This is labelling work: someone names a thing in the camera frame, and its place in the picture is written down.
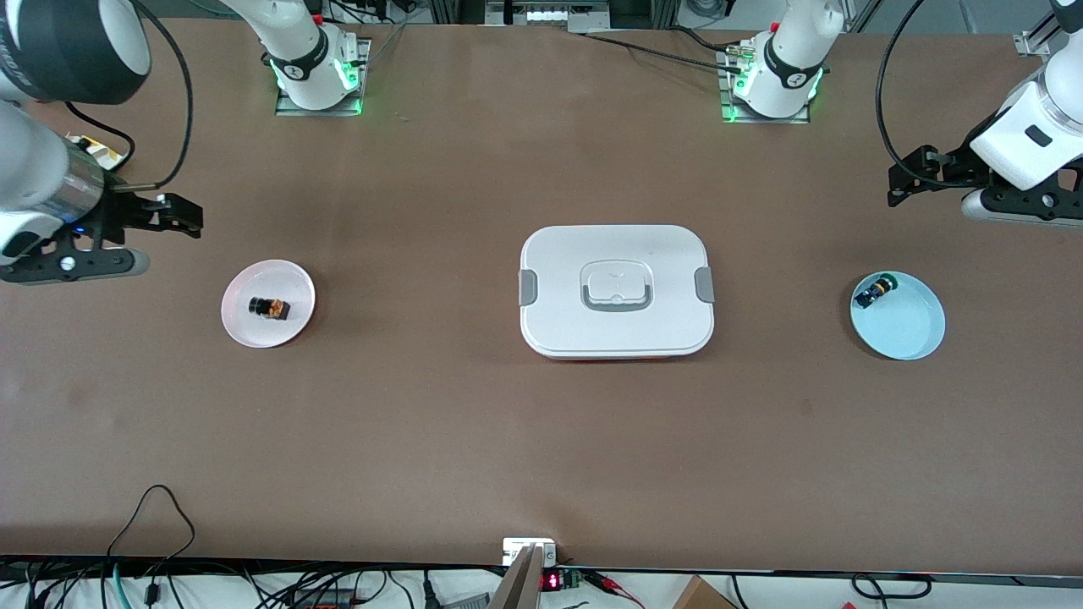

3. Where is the yellow white small carton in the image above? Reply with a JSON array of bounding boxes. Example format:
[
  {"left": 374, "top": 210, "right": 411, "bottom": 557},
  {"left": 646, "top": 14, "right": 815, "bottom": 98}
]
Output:
[{"left": 66, "top": 134, "right": 129, "bottom": 172}]

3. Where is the pink round plate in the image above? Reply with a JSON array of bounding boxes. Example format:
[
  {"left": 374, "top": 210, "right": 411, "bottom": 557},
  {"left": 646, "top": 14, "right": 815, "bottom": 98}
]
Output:
[{"left": 221, "top": 260, "right": 316, "bottom": 349}]

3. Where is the light blue round plate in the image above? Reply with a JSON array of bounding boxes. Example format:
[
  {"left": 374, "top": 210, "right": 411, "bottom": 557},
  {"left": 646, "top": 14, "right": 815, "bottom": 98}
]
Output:
[{"left": 849, "top": 271, "right": 947, "bottom": 362}]

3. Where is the white lidded lunch box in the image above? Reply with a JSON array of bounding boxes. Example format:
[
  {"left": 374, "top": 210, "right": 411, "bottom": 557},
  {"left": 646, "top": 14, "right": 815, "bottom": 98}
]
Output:
[{"left": 518, "top": 224, "right": 716, "bottom": 362}]

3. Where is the white power strip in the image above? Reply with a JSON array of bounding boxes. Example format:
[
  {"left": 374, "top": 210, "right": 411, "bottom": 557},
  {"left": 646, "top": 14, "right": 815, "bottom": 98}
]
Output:
[{"left": 506, "top": 3, "right": 586, "bottom": 28}]

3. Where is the brown cardboard box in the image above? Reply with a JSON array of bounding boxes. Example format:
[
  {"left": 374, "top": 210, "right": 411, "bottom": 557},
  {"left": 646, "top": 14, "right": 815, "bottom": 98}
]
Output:
[{"left": 673, "top": 575, "right": 739, "bottom": 609}]

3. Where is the small white box device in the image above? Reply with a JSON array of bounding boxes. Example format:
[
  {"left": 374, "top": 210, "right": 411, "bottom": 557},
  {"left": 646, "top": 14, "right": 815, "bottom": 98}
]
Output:
[{"left": 503, "top": 538, "right": 558, "bottom": 566}]

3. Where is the grey metal bar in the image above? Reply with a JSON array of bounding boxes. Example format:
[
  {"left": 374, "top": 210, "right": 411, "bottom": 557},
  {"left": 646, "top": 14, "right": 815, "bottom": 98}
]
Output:
[{"left": 489, "top": 546, "right": 547, "bottom": 609}]

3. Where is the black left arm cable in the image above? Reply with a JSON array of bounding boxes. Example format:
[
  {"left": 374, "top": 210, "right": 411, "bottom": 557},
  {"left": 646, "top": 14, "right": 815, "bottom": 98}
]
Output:
[{"left": 874, "top": 0, "right": 953, "bottom": 189}]

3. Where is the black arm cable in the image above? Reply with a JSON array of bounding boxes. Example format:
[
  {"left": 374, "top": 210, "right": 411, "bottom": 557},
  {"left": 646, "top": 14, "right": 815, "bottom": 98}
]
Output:
[
  {"left": 874, "top": 0, "right": 953, "bottom": 189},
  {"left": 63, "top": 0, "right": 195, "bottom": 191}
]

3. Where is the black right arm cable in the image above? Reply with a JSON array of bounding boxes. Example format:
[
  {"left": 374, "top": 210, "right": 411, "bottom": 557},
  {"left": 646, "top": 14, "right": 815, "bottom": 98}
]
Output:
[{"left": 63, "top": 0, "right": 195, "bottom": 191}]

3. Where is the silver aluminium frame profile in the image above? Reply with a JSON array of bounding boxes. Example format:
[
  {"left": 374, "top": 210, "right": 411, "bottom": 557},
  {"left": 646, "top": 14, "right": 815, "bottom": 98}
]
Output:
[{"left": 1014, "top": 10, "right": 1060, "bottom": 57}]

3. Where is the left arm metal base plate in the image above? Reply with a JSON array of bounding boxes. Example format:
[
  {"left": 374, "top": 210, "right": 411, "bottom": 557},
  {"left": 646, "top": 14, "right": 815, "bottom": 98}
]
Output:
[{"left": 717, "top": 42, "right": 813, "bottom": 125}]

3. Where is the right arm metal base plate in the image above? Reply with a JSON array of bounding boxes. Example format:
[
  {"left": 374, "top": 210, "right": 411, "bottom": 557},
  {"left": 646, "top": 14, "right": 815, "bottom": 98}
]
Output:
[{"left": 275, "top": 38, "right": 372, "bottom": 117}]

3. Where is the black looped table cable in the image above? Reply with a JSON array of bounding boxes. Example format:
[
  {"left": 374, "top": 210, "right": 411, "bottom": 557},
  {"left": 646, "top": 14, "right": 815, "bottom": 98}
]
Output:
[{"left": 106, "top": 484, "right": 197, "bottom": 566}]

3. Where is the black base power cable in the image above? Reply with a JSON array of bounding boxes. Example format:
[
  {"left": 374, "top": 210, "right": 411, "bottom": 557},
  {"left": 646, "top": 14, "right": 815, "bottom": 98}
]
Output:
[{"left": 575, "top": 27, "right": 750, "bottom": 77}]

